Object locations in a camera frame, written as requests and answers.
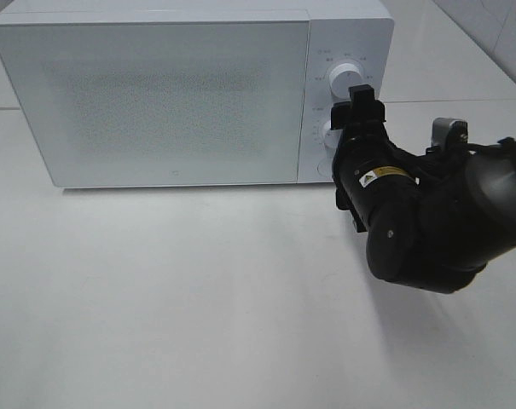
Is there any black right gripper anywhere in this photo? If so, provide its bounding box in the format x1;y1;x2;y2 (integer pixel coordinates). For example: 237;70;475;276
330;84;420;233

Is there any white timer knob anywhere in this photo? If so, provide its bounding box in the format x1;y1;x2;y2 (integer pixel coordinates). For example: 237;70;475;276
322;120;341;150

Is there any round white door button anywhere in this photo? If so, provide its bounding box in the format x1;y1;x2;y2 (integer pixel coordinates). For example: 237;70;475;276
317;158;333;180

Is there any white microwave door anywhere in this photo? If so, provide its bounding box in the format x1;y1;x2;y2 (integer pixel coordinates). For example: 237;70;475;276
0;22;308;187

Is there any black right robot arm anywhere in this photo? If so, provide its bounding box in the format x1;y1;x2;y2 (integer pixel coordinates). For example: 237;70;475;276
331;84;516;294

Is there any upper white power knob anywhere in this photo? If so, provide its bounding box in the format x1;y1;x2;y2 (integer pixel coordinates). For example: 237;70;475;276
328;61;363;100

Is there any white microwave oven body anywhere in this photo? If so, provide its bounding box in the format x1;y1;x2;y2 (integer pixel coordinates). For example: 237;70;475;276
0;1;394;187

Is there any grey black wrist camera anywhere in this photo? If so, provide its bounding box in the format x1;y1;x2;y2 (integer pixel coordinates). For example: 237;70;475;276
427;117;468;152

